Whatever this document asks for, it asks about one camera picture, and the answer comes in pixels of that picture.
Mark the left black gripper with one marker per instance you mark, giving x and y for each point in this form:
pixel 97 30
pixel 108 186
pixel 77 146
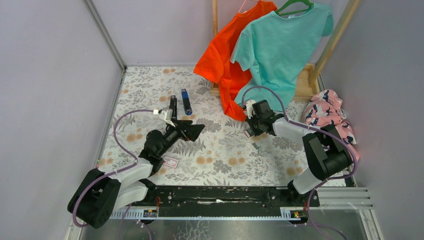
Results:
pixel 192 131

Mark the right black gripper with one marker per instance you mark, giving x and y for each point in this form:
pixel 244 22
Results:
pixel 255 132

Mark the blue stapler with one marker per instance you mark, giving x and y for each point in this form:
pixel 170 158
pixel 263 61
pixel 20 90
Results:
pixel 186 102

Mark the small black stapler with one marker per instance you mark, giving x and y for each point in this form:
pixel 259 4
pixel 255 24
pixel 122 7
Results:
pixel 173 107

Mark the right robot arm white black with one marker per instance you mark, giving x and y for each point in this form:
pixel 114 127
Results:
pixel 325 152

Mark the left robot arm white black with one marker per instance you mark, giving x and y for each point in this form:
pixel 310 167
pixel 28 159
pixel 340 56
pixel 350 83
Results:
pixel 101 193

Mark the red staple box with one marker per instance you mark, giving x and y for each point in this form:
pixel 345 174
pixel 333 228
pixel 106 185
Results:
pixel 170 162

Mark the floral table mat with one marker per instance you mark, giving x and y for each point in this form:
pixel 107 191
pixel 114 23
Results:
pixel 222 155

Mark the wooden clothes rack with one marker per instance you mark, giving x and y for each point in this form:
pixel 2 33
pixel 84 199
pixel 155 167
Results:
pixel 341 12

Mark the pink patterned cloth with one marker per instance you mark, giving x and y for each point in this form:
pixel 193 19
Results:
pixel 325 108

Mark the orange t-shirt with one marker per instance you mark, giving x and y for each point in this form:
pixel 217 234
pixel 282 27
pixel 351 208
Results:
pixel 215 66

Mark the teal t-shirt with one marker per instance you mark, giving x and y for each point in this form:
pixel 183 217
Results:
pixel 275 49

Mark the pink clothes hanger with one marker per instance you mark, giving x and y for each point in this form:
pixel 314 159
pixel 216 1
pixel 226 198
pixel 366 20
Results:
pixel 246 5

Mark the green clothes hanger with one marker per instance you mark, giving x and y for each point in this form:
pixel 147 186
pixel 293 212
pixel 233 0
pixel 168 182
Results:
pixel 293 7

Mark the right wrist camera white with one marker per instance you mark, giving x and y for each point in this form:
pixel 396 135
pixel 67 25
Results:
pixel 249 108

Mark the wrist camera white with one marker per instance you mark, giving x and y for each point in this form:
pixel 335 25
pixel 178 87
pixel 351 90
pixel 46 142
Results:
pixel 249 108
pixel 165 114

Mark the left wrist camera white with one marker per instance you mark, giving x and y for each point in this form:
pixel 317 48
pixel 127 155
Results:
pixel 165 114

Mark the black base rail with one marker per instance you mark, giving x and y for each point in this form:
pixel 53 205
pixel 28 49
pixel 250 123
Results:
pixel 251 202

